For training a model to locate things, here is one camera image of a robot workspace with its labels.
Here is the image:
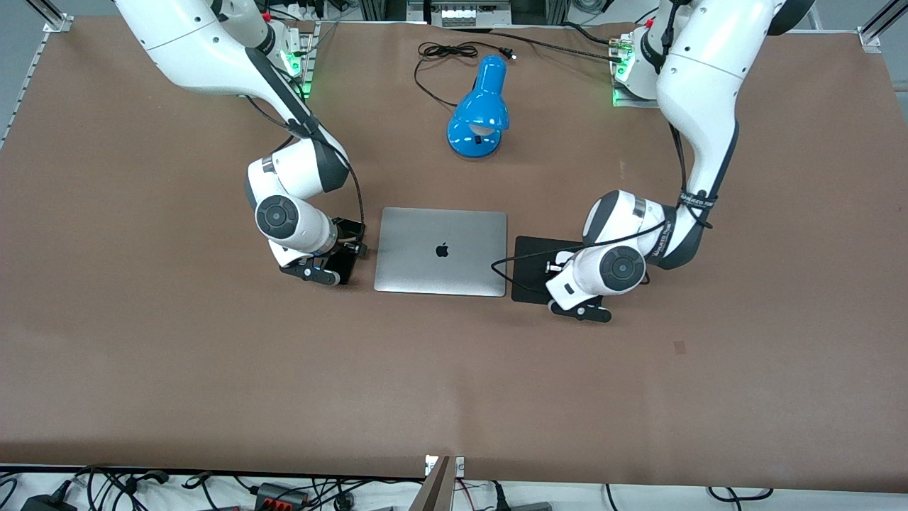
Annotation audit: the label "black mouse pad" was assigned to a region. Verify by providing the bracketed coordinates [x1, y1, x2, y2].
[511, 236, 603, 306]

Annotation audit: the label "silver closed laptop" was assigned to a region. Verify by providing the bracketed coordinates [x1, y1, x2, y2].
[374, 207, 508, 297]

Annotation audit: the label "blue desk lamp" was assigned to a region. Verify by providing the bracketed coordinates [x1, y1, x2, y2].
[446, 55, 511, 160]

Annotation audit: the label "brown table cover sheet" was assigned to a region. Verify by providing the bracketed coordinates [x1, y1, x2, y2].
[0, 16, 908, 493]

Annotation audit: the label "white socket power strip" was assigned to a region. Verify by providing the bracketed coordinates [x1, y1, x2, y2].
[440, 4, 499, 28]

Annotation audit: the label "grey connector box orange levers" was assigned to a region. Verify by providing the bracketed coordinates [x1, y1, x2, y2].
[254, 482, 310, 510]

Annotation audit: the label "black power adapter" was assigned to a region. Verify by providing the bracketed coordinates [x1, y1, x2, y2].
[20, 490, 76, 511]

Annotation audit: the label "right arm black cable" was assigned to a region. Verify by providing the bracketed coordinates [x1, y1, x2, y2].
[245, 91, 367, 229]

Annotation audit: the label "black lamp power cord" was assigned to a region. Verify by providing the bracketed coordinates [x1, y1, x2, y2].
[414, 41, 517, 109]

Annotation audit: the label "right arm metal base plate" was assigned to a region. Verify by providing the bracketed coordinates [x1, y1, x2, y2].
[282, 21, 316, 99]

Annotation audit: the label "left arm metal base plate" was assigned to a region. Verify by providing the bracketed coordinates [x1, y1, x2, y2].
[611, 35, 664, 110]

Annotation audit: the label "black cable to arm base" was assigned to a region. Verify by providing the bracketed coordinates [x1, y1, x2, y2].
[454, 27, 626, 65]

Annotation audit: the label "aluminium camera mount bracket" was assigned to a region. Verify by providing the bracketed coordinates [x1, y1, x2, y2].
[424, 455, 465, 511]

